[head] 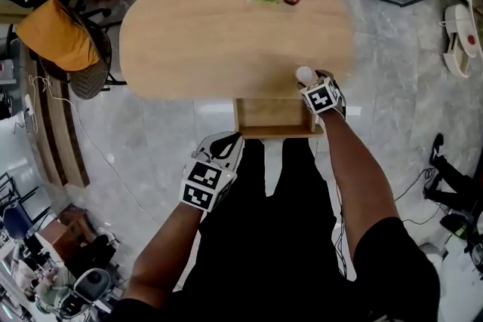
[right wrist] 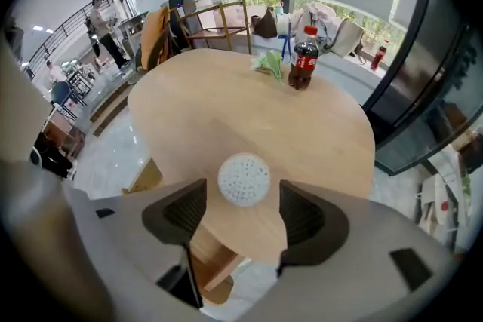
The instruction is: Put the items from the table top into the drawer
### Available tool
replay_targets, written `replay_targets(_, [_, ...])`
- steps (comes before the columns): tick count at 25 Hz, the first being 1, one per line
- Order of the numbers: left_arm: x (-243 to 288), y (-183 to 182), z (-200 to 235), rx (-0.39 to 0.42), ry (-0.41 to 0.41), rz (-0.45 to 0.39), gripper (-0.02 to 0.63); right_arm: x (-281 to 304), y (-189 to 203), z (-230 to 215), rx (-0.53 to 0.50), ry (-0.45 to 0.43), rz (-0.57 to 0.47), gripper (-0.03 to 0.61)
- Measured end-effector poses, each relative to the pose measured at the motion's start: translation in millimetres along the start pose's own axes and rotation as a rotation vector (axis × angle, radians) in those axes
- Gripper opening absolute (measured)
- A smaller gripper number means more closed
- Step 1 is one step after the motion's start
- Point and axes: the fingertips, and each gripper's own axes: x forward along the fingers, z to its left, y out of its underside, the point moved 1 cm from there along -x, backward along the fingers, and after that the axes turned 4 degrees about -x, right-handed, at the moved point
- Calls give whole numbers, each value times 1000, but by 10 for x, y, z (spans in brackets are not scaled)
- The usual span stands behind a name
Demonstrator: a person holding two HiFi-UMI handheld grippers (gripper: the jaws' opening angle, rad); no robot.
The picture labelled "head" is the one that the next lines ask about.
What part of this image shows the person's black-clothed body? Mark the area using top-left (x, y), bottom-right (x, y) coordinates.
top-left (109, 137), bottom-right (441, 322)

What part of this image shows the wooden step platform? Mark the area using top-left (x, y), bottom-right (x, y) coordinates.
top-left (21, 48), bottom-right (91, 189)

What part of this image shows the small white ball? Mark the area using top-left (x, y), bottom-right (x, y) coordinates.
top-left (294, 66), bottom-right (315, 84)

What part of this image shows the white cable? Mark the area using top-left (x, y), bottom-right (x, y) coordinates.
top-left (28, 74), bottom-right (164, 228)

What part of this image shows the grey round machine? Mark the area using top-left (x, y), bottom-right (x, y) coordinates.
top-left (36, 267), bottom-right (113, 318)

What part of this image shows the oval wooden table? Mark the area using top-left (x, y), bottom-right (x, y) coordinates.
top-left (119, 0), bottom-right (355, 101)

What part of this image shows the white power strip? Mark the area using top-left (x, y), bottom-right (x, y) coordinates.
top-left (23, 94), bottom-right (39, 133)

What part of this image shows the person's right forearm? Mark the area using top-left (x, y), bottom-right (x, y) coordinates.
top-left (318, 109), bottom-right (401, 262)

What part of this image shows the brown wooden box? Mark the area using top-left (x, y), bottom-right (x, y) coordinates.
top-left (38, 203), bottom-right (98, 262)

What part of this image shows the wooden drawer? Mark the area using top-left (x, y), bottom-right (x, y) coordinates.
top-left (232, 97), bottom-right (325, 140)

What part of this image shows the person's left forearm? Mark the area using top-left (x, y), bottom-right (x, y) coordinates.
top-left (123, 198), bottom-right (208, 309)

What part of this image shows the white round cart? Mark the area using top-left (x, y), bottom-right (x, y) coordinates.
top-left (438, 0), bottom-right (483, 79)

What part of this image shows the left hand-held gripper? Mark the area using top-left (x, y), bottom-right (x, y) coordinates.
top-left (180, 131), bottom-right (245, 214)

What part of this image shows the dark woven chair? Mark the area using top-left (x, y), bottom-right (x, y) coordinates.
top-left (36, 6), bottom-right (128, 100)

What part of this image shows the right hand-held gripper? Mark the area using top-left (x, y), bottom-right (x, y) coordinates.
top-left (296, 69), bottom-right (347, 121)

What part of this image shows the black cable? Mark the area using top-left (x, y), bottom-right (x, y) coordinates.
top-left (393, 167), bottom-right (454, 226)

